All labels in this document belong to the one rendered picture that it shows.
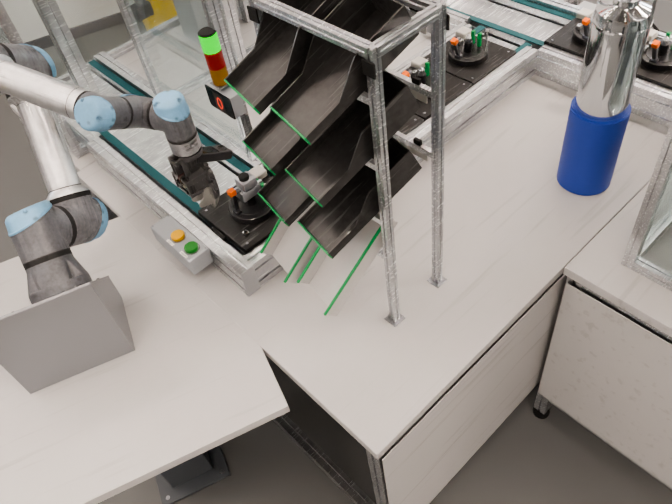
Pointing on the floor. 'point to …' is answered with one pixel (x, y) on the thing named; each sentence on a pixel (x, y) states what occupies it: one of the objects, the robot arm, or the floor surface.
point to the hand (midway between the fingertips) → (215, 201)
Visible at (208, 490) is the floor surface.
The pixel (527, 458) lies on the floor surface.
